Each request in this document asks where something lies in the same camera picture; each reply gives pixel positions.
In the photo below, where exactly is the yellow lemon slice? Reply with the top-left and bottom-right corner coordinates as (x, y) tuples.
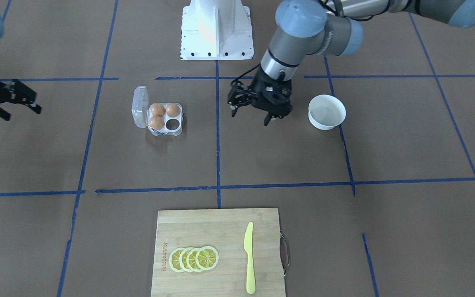
(195, 245), (219, 271)
(188, 247), (203, 272)
(169, 247), (185, 273)
(179, 247), (195, 272)

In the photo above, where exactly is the brown egg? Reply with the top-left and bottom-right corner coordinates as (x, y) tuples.
(165, 103), (181, 117)
(148, 116), (165, 130)
(150, 103), (166, 117)

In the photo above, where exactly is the clear plastic egg box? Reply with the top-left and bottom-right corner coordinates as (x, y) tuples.
(131, 86), (183, 137)

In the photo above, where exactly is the wooden cutting board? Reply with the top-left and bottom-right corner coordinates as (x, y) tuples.
(150, 207), (286, 297)

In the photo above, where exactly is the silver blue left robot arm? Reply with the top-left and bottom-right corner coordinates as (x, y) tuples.
(227, 0), (475, 126)

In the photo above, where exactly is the white paper bowl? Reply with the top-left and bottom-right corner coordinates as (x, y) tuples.
(308, 94), (347, 130)

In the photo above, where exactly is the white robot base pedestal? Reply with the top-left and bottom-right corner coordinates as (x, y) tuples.
(180, 0), (254, 61)

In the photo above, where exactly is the yellow plastic knife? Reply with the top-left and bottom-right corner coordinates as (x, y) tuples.
(243, 222), (256, 295)

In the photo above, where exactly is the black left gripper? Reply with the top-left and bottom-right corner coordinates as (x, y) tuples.
(227, 65), (293, 126)

